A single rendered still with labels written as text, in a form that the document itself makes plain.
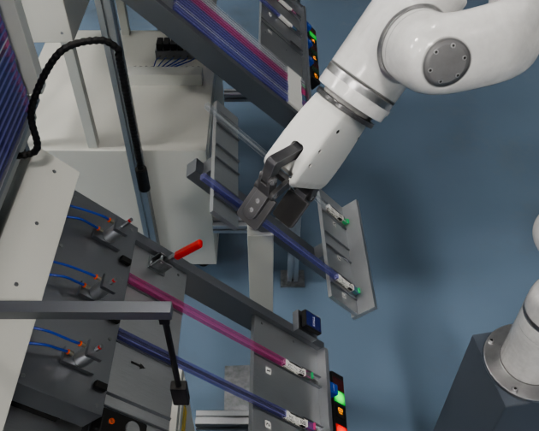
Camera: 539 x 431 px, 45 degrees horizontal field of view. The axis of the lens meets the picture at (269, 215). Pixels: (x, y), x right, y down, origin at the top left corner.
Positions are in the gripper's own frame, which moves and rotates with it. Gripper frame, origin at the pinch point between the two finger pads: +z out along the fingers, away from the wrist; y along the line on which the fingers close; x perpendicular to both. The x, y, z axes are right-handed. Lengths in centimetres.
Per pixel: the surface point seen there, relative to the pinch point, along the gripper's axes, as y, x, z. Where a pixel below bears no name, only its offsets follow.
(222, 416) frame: -83, -9, 76
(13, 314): 15.2, -12.7, 23.9
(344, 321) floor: -152, -11, 58
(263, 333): -49, -5, 34
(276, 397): -44, 6, 40
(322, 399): -56, 11, 39
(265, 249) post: -68, -22, 27
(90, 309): 11.4, -6.9, 18.7
